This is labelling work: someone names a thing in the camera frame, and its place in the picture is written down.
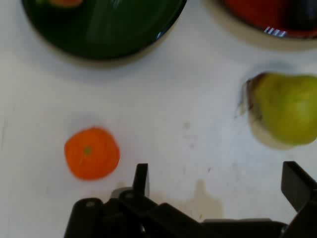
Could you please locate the watermelon slice toy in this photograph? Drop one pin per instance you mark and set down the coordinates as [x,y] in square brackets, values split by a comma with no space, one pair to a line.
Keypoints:
[62,2]

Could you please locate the green round plate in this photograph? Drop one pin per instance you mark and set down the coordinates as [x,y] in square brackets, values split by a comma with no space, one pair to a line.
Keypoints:
[104,27]

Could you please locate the orange tangerine toy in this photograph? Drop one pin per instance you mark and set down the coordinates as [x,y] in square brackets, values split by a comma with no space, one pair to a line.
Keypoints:
[91,153]

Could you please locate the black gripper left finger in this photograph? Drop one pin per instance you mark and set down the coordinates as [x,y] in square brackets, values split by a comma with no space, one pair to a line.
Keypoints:
[138,198]

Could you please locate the red round plate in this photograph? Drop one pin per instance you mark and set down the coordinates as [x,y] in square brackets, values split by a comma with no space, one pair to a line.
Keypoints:
[252,12]

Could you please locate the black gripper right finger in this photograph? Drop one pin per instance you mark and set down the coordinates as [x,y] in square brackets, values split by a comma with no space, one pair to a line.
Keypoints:
[299,188]

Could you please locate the green pear toy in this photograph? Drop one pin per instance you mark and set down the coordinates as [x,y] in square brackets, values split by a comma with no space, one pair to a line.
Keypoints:
[287,109]

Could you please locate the purple eggplant toy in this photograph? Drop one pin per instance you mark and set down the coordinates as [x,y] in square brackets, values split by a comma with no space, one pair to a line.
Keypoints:
[302,12]

